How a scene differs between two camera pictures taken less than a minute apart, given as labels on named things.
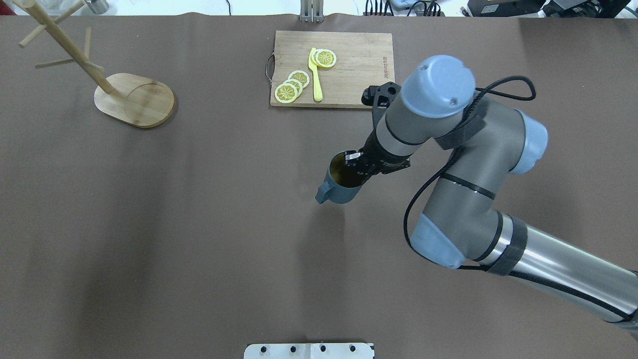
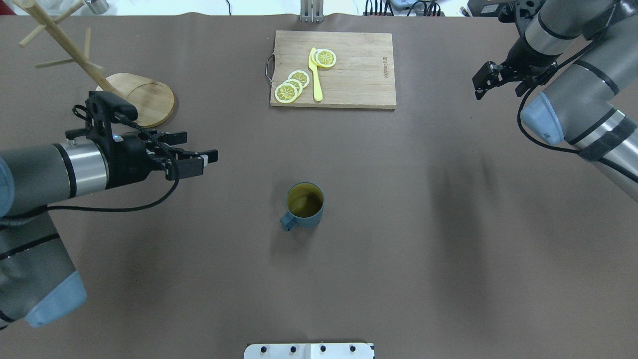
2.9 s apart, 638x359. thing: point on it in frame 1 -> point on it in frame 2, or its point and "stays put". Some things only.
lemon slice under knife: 323,58 stays put
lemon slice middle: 296,84 stays put
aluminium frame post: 312,11 stays put
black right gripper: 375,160 -> 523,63
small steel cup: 98,6 stays put
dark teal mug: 342,184 -> 305,203
